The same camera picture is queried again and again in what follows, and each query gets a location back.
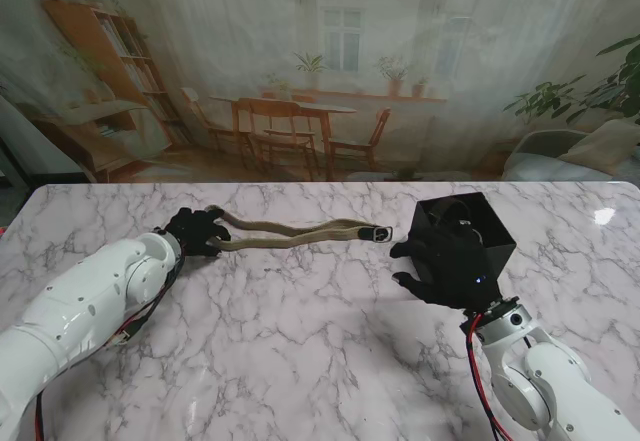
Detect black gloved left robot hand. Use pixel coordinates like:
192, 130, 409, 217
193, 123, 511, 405
164, 206, 232, 258

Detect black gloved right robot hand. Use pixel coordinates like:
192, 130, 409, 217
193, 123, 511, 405
389, 228, 501, 312

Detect black woven belt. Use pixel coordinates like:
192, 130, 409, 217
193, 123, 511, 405
428, 199, 485, 242

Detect black square storage box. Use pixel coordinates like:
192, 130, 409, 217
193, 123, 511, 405
408, 191, 517, 290

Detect beige braided belt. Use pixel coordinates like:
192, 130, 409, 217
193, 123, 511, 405
205, 204, 394, 253

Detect printed room scene backdrop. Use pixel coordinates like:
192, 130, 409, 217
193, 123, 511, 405
0, 0, 640, 185

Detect red and black cable bundle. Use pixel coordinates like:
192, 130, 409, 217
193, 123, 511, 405
464, 313, 514, 441
34, 255, 186, 441

